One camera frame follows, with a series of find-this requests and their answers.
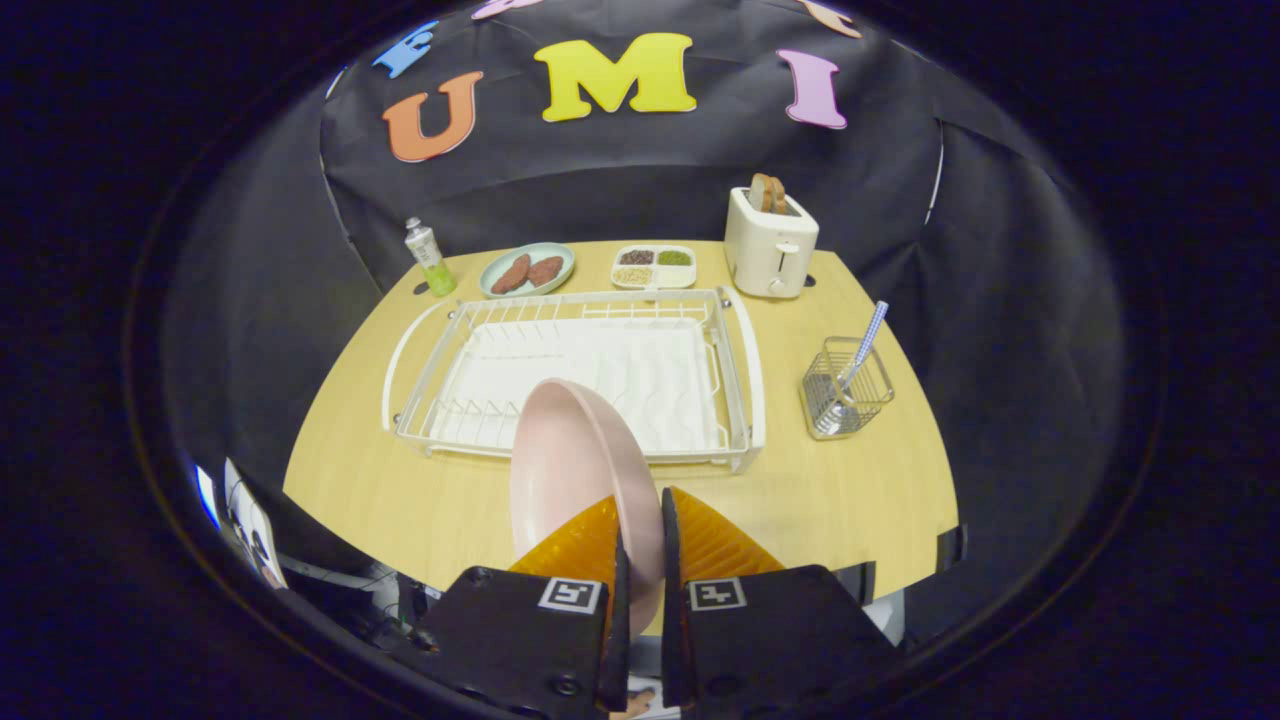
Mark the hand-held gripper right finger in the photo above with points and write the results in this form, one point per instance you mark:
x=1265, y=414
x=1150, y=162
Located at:
x=780, y=640

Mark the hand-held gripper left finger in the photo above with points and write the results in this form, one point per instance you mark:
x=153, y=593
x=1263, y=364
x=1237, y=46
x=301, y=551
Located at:
x=510, y=640

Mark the pink plate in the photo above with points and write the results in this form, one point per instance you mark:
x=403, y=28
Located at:
x=580, y=460

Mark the pale green plate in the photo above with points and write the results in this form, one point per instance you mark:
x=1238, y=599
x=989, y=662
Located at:
x=492, y=288

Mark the white printed sheet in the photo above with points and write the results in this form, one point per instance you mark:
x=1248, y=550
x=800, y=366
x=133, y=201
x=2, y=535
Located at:
x=255, y=525

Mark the white drip tray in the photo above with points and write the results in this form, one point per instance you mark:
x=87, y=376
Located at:
x=640, y=370

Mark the blue glowing screen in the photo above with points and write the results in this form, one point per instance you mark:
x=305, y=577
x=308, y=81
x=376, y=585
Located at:
x=207, y=495

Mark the black backdrop cloth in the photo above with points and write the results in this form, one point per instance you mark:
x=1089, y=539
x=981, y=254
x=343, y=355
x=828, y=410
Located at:
x=1000, y=350

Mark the brown sausage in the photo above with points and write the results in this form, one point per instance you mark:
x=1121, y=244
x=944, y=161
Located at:
x=545, y=270
x=511, y=274

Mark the white divided seasoning tray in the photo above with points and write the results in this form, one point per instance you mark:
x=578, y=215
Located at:
x=654, y=280

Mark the clear bottle with green liquid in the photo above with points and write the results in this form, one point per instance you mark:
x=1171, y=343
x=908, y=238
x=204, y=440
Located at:
x=430, y=258

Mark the cream toaster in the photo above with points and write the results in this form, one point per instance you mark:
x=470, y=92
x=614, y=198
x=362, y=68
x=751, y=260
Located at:
x=765, y=250

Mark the brown toast slice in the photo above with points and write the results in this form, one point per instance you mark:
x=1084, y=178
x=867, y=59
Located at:
x=768, y=193

